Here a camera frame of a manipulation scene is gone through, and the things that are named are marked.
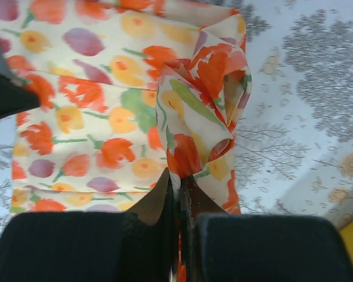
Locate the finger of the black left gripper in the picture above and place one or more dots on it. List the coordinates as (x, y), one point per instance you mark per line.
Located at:
(13, 98)

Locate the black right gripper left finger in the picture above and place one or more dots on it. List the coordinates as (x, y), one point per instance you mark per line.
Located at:
(135, 245)

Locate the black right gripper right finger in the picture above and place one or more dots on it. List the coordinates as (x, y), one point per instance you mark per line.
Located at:
(218, 246)

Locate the orange floral fabric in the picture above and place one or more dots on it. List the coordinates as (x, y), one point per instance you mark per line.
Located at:
(127, 89)

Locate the floral patterned tablecloth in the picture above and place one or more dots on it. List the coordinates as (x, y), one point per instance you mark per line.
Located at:
(293, 148)

